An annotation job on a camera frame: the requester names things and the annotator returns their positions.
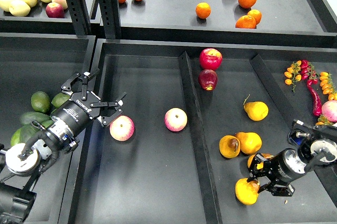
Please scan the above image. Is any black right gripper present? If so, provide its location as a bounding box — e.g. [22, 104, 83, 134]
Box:
[247, 149, 308, 197]

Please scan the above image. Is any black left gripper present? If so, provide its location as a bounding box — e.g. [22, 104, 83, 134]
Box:
[51, 68, 127, 139]

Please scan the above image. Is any yellow pear with brown stem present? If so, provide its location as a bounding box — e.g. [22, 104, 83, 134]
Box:
[235, 178, 260, 205]

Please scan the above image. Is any dark green avocado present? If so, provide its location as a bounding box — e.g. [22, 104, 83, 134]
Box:
[19, 124, 39, 143]

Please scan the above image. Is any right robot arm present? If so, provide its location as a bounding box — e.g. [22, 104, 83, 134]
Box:
[247, 120, 336, 197]

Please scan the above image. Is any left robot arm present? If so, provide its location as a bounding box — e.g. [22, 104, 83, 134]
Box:
[1, 70, 126, 223]

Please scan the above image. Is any yellow pear lower left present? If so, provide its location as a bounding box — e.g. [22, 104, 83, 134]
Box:
[247, 153, 274, 170]

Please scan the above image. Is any green avocado top right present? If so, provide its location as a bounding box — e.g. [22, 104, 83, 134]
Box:
[51, 92, 70, 108]

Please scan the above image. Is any yellow pear middle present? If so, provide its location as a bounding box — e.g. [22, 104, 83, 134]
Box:
[235, 132, 262, 154]

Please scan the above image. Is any green avocado top left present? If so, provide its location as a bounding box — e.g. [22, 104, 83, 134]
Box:
[31, 91, 51, 113]

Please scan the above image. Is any yellow pear brown end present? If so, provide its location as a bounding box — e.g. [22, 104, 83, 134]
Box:
[219, 135, 241, 159]

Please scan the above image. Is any green avocado centre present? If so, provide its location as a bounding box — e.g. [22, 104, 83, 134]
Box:
[41, 120, 54, 129]

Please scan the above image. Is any green avocado long left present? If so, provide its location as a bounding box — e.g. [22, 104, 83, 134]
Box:
[19, 111, 50, 125]

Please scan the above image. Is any green avocado far left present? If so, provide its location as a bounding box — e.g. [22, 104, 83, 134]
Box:
[11, 128, 21, 147]

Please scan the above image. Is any pink apple left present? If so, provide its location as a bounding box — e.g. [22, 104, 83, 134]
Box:
[110, 115, 135, 141]

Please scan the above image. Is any mixed cherry tomatoes lower right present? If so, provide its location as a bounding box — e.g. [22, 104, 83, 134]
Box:
[315, 114, 335, 125]

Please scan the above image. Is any red chili pepper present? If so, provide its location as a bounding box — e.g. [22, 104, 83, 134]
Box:
[306, 79, 322, 116]

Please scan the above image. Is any pink apple centre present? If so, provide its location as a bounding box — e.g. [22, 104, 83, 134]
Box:
[164, 108, 187, 132]

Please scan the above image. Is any pink peach right edge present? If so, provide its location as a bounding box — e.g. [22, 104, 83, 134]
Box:
[322, 100, 337, 122]

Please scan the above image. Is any red apple on shelf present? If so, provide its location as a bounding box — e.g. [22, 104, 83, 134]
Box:
[45, 2, 65, 18]

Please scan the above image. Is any black centre tray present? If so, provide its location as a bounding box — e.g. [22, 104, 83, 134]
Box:
[70, 39, 336, 223]

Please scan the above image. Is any orange cherry tomato vine left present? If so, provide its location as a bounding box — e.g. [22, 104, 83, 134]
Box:
[284, 61, 302, 93]

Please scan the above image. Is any orange cherry tomato vine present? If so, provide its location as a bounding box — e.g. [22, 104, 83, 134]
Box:
[319, 72, 336, 101]
[284, 61, 302, 93]

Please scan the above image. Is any orange cherry tomato vine right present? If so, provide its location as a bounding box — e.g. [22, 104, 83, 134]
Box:
[319, 72, 336, 101]

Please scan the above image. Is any red cherry tomato vine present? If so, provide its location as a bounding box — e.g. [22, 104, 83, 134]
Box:
[300, 60, 318, 85]

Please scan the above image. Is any yellow apple front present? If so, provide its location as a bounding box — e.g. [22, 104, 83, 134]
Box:
[8, 0, 31, 17]

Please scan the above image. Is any dark red apple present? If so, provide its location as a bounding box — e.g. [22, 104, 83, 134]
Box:
[198, 69, 218, 91]

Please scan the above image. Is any black upper left shelf tray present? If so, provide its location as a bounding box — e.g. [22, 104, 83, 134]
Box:
[0, 0, 98, 36]

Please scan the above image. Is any black perforated post right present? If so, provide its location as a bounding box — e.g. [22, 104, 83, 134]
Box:
[98, 0, 122, 40]

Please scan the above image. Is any black perforated post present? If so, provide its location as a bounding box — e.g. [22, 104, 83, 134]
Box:
[66, 0, 92, 35]
[98, 0, 122, 40]

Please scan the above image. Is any black perforated post left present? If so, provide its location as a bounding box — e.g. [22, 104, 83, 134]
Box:
[66, 0, 92, 35]

